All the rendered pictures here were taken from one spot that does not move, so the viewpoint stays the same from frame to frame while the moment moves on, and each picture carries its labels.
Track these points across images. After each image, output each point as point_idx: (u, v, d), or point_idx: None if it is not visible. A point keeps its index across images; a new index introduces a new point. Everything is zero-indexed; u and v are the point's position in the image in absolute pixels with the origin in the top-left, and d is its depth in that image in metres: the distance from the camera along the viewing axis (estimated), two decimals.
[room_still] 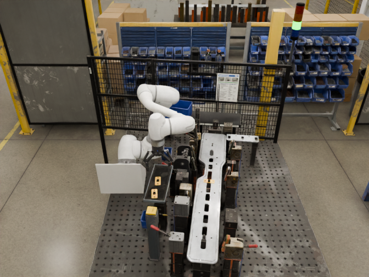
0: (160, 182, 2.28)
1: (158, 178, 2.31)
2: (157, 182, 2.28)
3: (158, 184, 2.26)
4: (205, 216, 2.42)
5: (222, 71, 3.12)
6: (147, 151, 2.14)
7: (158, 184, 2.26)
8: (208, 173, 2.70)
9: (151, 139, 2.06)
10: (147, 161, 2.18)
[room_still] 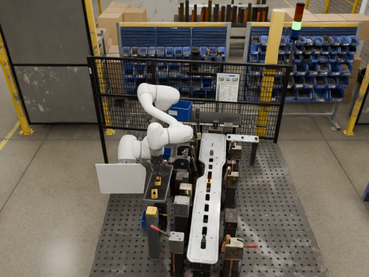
0: (160, 182, 2.28)
1: (158, 178, 2.31)
2: (157, 182, 2.28)
3: (158, 184, 2.26)
4: (205, 216, 2.42)
5: (222, 71, 3.12)
6: (147, 163, 2.19)
7: (158, 184, 2.26)
8: (208, 173, 2.70)
9: (150, 148, 2.10)
10: (155, 172, 2.24)
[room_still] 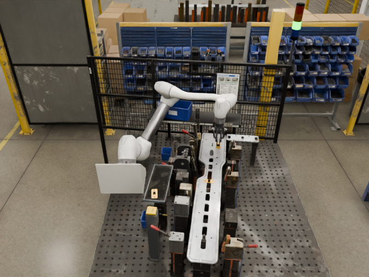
0: (220, 147, 2.89)
1: (218, 144, 2.92)
2: (218, 146, 2.90)
3: (218, 148, 2.87)
4: (205, 216, 2.42)
5: (222, 71, 3.12)
6: (211, 129, 2.81)
7: (218, 148, 2.87)
8: (208, 173, 2.70)
9: (216, 117, 2.72)
10: (217, 137, 2.85)
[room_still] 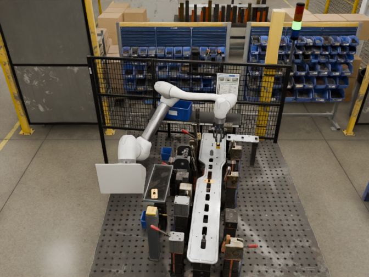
0: (220, 147, 2.89)
1: (218, 144, 2.92)
2: (218, 146, 2.90)
3: (218, 148, 2.87)
4: (205, 216, 2.42)
5: (222, 71, 3.12)
6: (211, 129, 2.81)
7: (218, 148, 2.87)
8: (208, 173, 2.70)
9: (216, 117, 2.72)
10: (216, 137, 2.85)
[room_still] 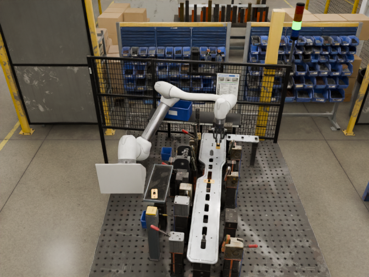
0: (220, 147, 2.89)
1: (218, 144, 2.93)
2: (218, 147, 2.90)
3: (218, 148, 2.87)
4: (205, 216, 2.42)
5: (222, 71, 3.12)
6: (211, 129, 2.81)
7: (218, 148, 2.87)
8: (208, 173, 2.70)
9: (216, 117, 2.72)
10: (216, 138, 2.85)
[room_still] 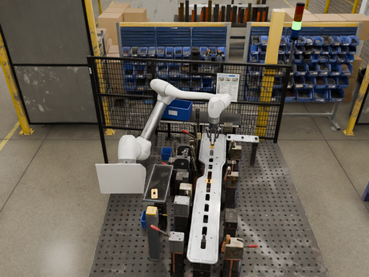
0: (214, 147, 2.90)
1: (212, 144, 2.93)
2: (212, 146, 2.90)
3: (213, 148, 2.88)
4: (205, 216, 2.42)
5: (222, 71, 3.12)
6: (205, 129, 2.81)
7: (212, 148, 2.88)
8: (208, 173, 2.70)
9: (210, 116, 2.72)
10: (211, 137, 2.85)
